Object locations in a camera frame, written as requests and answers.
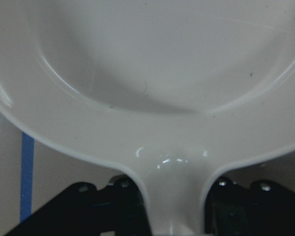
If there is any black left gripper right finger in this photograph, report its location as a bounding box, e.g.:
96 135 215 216
205 177 295 236

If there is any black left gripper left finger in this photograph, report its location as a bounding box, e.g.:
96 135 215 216
7 176 151 236

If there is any white plastic dustpan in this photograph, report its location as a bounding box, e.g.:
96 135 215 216
0 0 295 236

